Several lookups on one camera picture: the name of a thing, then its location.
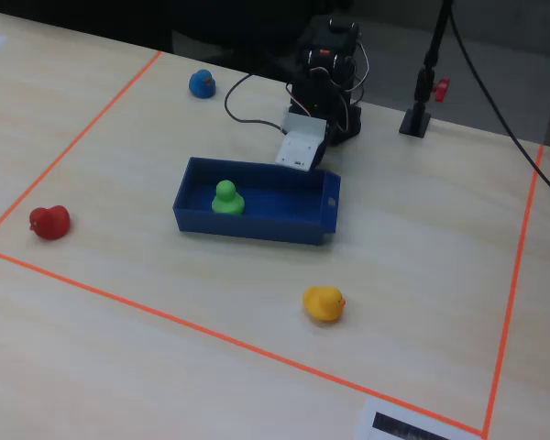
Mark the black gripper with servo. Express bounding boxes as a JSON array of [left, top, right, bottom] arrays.
[[287, 81, 338, 171]]

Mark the green rubber duck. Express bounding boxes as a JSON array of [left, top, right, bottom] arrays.
[[211, 179, 247, 215]]

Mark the blue plastic box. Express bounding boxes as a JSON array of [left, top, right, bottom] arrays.
[[171, 156, 342, 247]]

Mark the blue rubber duck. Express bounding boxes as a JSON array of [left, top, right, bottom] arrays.
[[188, 69, 217, 100]]

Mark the yellow rubber duck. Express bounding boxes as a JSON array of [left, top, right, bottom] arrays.
[[302, 286, 347, 324]]

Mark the red rubber duck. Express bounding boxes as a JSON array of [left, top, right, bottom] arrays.
[[28, 204, 72, 242]]

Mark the red clamp knob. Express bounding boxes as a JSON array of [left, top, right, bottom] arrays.
[[433, 77, 452, 104]]

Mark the orange tape strip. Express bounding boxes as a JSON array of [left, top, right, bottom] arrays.
[[482, 144, 546, 439], [0, 49, 164, 244], [0, 246, 487, 436]]

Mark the white paper with black bar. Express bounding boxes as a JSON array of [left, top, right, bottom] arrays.
[[354, 397, 483, 440]]

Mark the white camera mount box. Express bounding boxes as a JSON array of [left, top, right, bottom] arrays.
[[273, 111, 328, 173]]

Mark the black camera stand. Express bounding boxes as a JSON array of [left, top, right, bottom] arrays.
[[398, 0, 455, 139]]

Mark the black camera cable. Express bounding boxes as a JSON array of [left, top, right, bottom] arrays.
[[224, 72, 289, 137]]

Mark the long black cable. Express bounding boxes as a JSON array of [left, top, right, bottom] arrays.
[[447, 11, 550, 207]]

